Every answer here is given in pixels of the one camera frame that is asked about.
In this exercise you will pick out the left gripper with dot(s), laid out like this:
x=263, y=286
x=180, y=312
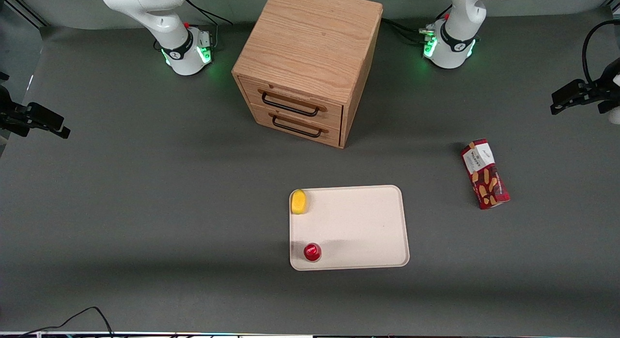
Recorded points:
x=602, y=88

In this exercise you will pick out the wooden drawer with notch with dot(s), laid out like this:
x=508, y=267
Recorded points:
x=252, y=93

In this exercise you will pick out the aluminium frame rail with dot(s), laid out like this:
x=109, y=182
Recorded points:
x=24, y=8

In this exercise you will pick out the wooden two-drawer cabinet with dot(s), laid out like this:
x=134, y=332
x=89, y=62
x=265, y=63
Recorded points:
x=310, y=38

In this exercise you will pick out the yellow lemon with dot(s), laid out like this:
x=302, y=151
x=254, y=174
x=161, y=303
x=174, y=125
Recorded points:
x=299, y=201

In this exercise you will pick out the red cookie box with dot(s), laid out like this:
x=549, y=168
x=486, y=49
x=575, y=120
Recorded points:
x=486, y=176

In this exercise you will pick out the beige plastic tray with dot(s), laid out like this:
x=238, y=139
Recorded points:
x=358, y=226

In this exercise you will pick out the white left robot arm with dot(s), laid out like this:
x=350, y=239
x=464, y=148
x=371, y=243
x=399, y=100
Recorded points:
x=460, y=18

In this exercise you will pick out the plain wooden drawer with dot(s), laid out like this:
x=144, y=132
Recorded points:
x=261, y=117

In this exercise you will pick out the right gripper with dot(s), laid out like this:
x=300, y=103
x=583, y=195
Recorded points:
x=10, y=116

